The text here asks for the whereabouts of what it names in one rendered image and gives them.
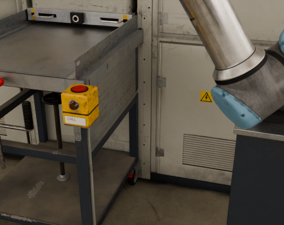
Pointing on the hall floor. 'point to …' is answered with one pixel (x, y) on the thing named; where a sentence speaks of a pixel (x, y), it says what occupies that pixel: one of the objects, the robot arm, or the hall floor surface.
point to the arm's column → (261, 182)
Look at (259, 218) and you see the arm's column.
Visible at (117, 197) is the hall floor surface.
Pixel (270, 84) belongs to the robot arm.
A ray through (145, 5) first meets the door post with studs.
